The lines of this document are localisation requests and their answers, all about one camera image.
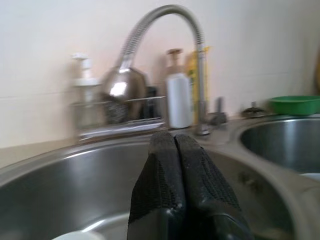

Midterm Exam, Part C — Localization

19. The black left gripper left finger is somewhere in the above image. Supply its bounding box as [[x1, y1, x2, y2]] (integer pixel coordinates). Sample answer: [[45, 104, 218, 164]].
[[126, 131, 188, 240]]

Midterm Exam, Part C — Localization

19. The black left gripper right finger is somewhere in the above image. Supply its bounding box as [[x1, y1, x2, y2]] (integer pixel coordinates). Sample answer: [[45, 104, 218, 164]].
[[174, 133, 255, 240]]

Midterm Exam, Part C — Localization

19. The white ceramic bowl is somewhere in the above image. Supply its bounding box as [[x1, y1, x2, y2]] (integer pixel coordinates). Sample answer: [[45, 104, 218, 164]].
[[51, 229, 102, 240]]

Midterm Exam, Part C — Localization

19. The flexible steel kitchen faucet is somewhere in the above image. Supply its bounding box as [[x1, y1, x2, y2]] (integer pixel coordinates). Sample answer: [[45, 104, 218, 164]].
[[101, 4, 229, 137]]

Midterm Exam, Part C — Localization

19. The large stainless steel sink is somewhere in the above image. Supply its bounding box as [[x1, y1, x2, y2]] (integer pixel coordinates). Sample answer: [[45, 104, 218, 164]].
[[0, 136, 296, 240]]

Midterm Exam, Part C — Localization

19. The small stainless steel sink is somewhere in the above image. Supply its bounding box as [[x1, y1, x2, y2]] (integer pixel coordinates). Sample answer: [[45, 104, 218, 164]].
[[236, 117, 320, 176]]

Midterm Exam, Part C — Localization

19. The steel wool scrubber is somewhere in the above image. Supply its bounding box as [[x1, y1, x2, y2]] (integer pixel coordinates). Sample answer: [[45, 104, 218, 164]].
[[103, 99, 128, 125]]

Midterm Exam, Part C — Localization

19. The white bottle wooden pump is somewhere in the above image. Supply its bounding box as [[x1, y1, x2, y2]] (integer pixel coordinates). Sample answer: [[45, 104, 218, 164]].
[[166, 48, 192, 129]]

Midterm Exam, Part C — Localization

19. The metal sink strainer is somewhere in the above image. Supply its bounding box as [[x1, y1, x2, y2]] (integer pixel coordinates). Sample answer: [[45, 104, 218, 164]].
[[242, 101, 266, 118]]

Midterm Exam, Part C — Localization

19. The yellow dish soap bottle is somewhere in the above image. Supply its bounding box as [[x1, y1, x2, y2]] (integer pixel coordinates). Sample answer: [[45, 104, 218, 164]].
[[186, 46, 212, 121]]

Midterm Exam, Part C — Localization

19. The green plastic basin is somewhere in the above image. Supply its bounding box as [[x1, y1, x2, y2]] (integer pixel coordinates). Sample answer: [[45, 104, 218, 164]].
[[268, 95, 320, 116]]

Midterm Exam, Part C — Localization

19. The clear soap dispenser white pump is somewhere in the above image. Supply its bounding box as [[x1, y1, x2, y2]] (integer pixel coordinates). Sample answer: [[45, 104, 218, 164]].
[[71, 52, 103, 131]]

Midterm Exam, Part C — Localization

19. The steel wire sink caddy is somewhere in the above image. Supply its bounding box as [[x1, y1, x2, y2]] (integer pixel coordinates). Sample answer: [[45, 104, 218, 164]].
[[72, 96, 168, 141]]

